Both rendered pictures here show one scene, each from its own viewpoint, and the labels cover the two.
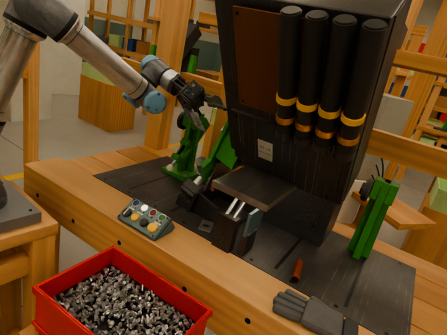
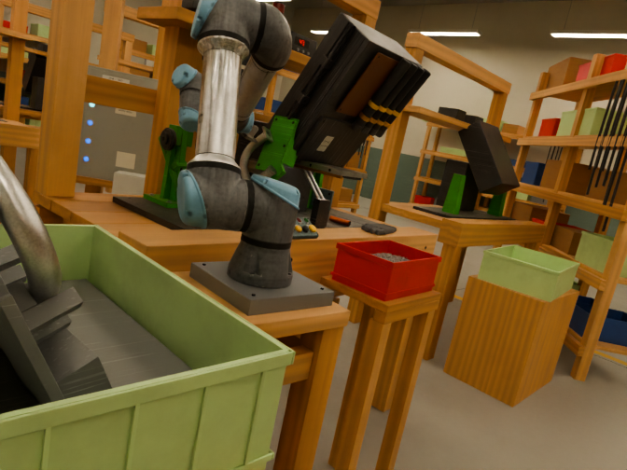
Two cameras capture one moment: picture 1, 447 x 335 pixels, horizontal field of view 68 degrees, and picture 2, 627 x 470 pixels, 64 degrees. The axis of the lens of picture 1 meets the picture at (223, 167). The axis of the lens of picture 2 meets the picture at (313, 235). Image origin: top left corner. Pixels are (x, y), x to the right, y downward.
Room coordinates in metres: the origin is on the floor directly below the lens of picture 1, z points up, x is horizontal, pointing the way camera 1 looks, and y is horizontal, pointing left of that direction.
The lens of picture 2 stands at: (0.48, 1.74, 1.22)
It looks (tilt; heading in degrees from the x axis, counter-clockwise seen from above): 11 degrees down; 282
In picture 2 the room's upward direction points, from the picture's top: 12 degrees clockwise
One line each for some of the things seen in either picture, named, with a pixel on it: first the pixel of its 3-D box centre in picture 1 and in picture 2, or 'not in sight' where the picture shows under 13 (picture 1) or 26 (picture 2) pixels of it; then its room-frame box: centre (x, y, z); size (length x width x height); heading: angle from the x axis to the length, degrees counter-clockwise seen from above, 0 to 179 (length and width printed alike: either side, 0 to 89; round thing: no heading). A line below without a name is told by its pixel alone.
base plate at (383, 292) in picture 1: (245, 221); (271, 215); (1.04, -0.12, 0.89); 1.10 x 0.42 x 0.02; 62
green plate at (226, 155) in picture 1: (235, 142); (283, 145); (1.02, -0.02, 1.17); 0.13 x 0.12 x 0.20; 62
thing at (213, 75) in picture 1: (211, 80); not in sight; (10.53, 0.95, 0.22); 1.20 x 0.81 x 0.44; 153
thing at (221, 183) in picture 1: (269, 179); (314, 166); (0.92, -0.14, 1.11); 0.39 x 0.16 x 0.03; 152
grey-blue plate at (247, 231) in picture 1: (251, 229); (320, 206); (0.86, -0.12, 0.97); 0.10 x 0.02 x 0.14; 152
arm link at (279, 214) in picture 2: not in sight; (269, 207); (0.81, 0.68, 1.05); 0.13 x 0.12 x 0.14; 36
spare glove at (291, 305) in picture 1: (314, 313); (377, 228); (0.64, -0.29, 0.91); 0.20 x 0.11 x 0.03; 70
